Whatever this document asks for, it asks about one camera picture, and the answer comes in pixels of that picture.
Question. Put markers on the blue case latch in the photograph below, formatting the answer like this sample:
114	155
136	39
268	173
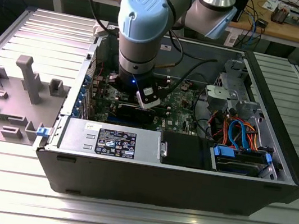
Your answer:
43	132

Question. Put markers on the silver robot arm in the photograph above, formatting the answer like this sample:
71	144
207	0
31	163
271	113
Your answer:
142	11

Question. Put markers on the silver power supply unit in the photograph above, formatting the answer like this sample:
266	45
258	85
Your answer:
77	137

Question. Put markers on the grey metal box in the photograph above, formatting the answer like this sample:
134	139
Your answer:
298	19

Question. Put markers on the grey parts rack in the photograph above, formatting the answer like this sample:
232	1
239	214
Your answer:
8	123

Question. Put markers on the metal heat sink cooler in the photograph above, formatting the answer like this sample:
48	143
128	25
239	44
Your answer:
280	14

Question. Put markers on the black plastic shroud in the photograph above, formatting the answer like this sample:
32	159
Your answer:
185	152

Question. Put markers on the metal locking lever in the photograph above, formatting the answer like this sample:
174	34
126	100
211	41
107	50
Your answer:
135	85

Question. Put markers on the black tower box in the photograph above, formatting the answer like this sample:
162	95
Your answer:
244	4

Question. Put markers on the round coin battery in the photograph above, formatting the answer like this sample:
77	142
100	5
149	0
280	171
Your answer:
185	88

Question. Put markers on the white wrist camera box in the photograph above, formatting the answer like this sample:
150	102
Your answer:
148	100

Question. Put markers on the blue expansion slot clip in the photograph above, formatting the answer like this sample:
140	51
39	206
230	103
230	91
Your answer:
78	103
83	91
87	79
75	111

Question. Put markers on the small black box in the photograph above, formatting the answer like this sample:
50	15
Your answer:
262	23

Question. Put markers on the black graphics card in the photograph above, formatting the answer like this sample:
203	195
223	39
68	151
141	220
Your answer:
126	114

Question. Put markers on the green motherboard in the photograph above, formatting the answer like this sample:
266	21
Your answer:
178	118

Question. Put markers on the hard disk in blue carrier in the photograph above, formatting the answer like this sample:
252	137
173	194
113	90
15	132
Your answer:
227	152

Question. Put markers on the grey case latch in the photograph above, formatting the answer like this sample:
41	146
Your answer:
100	28

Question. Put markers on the black PC case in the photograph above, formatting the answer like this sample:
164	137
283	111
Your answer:
155	184

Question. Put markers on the white label sheet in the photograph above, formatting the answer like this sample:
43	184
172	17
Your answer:
233	41

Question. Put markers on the silver metal drive cage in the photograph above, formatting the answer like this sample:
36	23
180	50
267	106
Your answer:
220	96

